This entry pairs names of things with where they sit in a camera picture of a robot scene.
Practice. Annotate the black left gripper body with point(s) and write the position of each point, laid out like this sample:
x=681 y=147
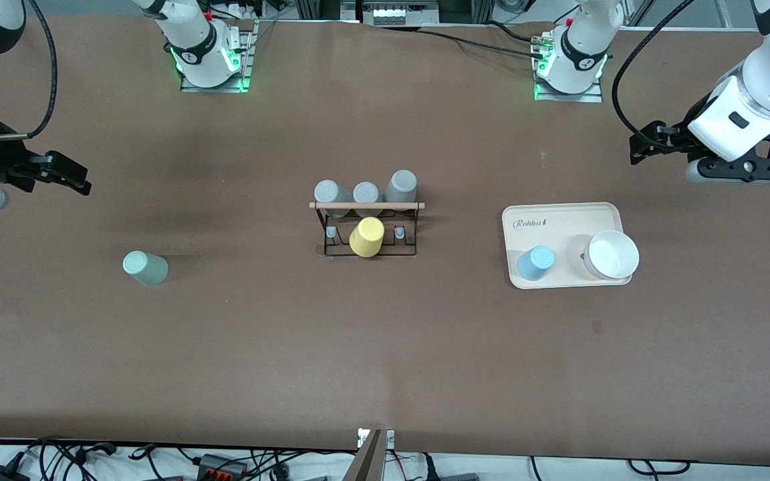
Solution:
x=674 y=137

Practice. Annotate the pale green cup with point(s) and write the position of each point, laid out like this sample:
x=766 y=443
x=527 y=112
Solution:
x=146 y=268

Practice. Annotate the light blue cup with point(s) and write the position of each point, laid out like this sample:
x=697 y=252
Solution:
x=535 y=263

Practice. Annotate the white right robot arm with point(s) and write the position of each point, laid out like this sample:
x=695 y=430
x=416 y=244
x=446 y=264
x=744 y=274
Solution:
x=192 y=37

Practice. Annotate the white bowl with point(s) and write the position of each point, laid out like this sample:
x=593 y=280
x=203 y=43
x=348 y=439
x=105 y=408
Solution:
x=612 y=254

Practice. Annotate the beige plastic tray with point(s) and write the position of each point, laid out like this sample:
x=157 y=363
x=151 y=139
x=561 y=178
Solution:
x=559 y=224

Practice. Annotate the grey cup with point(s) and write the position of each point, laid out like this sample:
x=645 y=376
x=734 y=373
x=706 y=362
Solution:
x=401 y=186
x=328 y=192
x=366 y=192

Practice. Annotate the white power strip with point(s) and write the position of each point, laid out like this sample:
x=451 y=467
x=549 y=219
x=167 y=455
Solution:
x=388 y=15

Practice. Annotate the yellow cup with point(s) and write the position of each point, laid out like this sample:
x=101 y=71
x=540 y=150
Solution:
x=366 y=238

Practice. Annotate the black power adapter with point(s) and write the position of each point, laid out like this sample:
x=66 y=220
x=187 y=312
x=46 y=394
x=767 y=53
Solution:
x=1 y=474

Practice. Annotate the black box with orange terminals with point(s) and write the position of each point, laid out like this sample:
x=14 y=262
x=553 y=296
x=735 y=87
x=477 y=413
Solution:
x=221 y=466

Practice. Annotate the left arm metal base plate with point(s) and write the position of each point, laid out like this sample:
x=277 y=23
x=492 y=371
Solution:
x=572 y=97

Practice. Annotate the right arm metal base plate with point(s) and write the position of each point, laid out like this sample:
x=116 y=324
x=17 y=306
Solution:
x=246 y=60

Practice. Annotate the white pole bracket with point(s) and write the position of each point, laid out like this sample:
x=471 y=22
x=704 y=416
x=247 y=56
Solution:
x=389 y=439

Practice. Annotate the grey camera pole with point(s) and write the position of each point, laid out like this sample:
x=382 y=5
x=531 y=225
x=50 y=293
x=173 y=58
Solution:
x=366 y=461

